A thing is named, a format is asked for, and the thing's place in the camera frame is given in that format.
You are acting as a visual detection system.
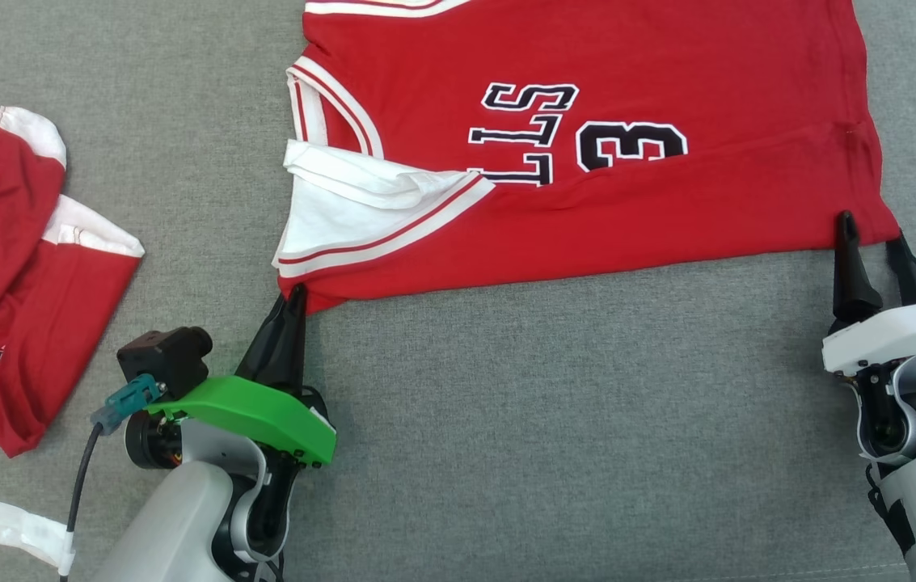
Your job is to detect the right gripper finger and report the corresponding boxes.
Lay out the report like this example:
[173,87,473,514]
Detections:
[832,212,884,323]
[886,230,916,306]

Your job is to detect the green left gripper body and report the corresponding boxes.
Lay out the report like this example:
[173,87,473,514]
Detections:
[146,376,337,466]

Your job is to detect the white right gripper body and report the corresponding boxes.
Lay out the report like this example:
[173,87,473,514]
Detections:
[821,299,916,377]

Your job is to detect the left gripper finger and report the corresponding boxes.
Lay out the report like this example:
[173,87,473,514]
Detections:
[235,296,290,384]
[270,283,310,395]

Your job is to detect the red basketball jersey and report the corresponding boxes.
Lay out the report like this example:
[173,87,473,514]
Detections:
[272,0,903,314]

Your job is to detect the red shorts with white trim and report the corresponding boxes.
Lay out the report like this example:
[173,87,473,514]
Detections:
[0,99,146,458]

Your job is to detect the left cable with teal plug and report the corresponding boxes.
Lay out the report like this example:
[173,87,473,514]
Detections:
[60,373,169,582]

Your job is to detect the cable with teal plug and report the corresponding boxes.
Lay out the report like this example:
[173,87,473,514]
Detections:
[866,465,916,559]
[60,373,169,582]

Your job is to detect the right cable with teal plug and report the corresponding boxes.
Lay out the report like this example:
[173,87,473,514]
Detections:
[866,465,916,559]

